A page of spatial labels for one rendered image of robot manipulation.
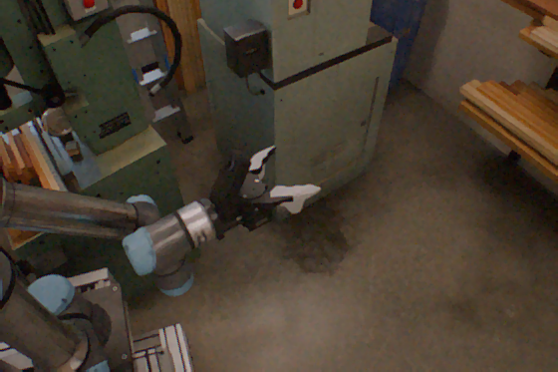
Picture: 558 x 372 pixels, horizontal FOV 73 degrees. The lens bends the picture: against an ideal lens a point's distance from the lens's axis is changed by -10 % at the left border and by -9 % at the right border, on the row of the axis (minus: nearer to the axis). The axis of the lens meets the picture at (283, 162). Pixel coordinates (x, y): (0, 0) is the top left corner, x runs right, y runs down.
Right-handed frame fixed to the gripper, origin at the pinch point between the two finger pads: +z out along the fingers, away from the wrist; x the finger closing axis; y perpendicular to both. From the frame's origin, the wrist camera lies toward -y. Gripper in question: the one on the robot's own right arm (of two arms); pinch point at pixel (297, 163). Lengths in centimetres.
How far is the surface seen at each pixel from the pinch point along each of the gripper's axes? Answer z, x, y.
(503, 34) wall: 177, -57, 46
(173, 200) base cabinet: -14, -73, 65
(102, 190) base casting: -37, -67, 40
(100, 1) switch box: -16, -66, -20
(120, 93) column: -18, -76, 13
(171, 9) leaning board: 40, -193, 35
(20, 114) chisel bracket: -50, -80, 9
